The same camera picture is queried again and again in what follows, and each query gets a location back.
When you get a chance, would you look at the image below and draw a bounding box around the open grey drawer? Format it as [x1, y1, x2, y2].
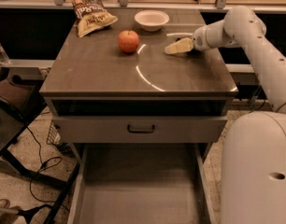
[67, 144, 217, 224]

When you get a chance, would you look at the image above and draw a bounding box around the dark side table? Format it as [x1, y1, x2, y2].
[0, 76, 79, 224]

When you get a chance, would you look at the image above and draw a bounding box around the red apple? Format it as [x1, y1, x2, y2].
[118, 30, 139, 53]

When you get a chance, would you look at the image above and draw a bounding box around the white paper bowl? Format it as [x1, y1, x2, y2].
[135, 10, 169, 32]

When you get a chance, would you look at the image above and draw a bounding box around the closed drawer with black handle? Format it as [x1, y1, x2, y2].
[52, 116, 227, 144]

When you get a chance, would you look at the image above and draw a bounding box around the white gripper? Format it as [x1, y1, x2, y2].
[164, 25, 211, 54]

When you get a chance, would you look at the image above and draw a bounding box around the black floor cable left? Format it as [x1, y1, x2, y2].
[24, 126, 71, 213]

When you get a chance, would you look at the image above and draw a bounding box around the brown chip bag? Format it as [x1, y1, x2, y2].
[71, 0, 118, 37]

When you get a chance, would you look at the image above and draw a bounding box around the grey drawer cabinet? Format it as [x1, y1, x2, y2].
[38, 7, 238, 161]

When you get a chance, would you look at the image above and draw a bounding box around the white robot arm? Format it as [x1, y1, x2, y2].
[164, 6, 286, 224]

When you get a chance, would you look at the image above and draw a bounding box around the wire mesh basket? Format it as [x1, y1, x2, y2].
[46, 122, 61, 146]

